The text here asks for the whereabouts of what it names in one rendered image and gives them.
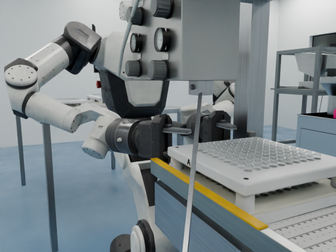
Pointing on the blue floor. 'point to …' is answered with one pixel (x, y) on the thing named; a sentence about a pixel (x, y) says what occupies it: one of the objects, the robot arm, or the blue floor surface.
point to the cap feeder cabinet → (316, 133)
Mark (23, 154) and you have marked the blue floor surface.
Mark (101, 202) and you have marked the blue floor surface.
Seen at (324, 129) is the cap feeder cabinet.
